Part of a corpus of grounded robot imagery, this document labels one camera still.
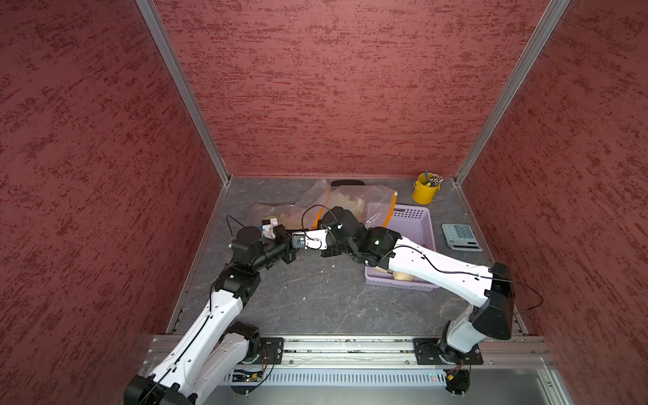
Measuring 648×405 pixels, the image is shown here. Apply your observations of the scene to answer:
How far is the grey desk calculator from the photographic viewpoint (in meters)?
0.98

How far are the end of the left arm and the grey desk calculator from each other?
67 centimetres

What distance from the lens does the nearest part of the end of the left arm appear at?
56cm
